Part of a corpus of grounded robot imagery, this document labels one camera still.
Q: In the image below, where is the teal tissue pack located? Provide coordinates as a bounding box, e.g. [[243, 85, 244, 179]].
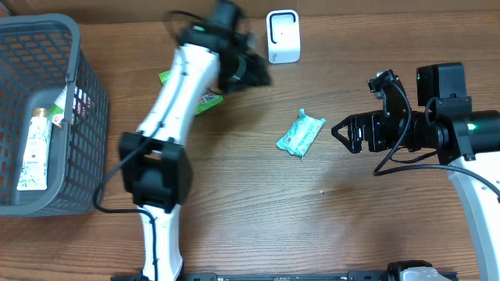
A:
[[277, 108, 326, 159]]

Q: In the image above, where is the white barcode scanner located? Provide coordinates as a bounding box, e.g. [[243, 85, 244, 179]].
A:
[[266, 9, 301, 64]]

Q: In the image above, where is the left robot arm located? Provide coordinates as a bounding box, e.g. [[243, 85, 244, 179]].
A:
[[118, 1, 270, 280]]

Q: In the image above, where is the white tube with gold cap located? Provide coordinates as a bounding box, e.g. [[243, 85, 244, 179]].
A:
[[16, 108, 52, 191]]

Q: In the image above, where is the green snack bag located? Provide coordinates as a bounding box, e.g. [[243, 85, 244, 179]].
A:
[[159, 70, 223, 115]]

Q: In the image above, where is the gray plastic shopping basket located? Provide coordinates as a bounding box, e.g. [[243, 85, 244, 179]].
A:
[[1, 13, 109, 217]]

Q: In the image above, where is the green instant noodle cup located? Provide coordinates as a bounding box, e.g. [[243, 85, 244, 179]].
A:
[[47, 87, 95, 129]]

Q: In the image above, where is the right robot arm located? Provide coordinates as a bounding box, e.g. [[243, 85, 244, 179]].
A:
[[331, 62, 499, 280]]

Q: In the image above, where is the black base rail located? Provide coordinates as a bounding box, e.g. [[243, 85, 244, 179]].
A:
[[111, 260, 460, 281]]

